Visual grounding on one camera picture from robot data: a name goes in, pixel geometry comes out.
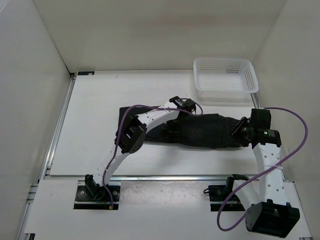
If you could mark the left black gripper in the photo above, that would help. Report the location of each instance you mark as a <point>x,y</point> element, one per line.
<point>174,130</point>

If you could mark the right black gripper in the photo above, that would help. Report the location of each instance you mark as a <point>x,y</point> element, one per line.
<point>235,132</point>

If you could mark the black trousers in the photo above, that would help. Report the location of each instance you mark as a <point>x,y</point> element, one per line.
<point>211,131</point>

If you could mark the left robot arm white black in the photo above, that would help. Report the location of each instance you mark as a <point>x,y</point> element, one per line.
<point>136,122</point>

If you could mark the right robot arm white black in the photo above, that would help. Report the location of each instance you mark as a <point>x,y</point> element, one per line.
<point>268,211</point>

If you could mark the white perforated plastic basket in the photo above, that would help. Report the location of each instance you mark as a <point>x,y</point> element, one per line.
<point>224,78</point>

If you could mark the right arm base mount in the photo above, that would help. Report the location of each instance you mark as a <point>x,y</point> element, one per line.
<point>218,193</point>

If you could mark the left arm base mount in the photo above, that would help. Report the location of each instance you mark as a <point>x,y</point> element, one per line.
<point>84,200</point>

